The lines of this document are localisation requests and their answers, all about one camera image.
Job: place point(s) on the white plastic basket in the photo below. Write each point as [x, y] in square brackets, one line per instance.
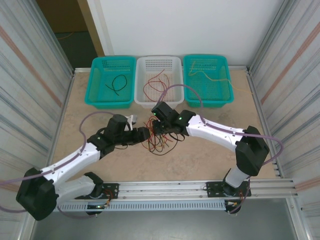
[150, 103]

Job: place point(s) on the teal plastic basket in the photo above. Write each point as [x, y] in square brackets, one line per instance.
[110, 103]
[210, 102]

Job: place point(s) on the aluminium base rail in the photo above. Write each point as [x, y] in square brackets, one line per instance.
[162, 187]

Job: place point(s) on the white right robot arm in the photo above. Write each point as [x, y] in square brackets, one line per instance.
[215, 132]

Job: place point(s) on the aluminium table edge rail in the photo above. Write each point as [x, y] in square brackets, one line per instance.
[62, 112]
[260, 112]

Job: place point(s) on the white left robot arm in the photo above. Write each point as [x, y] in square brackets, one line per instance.
[70, 160]

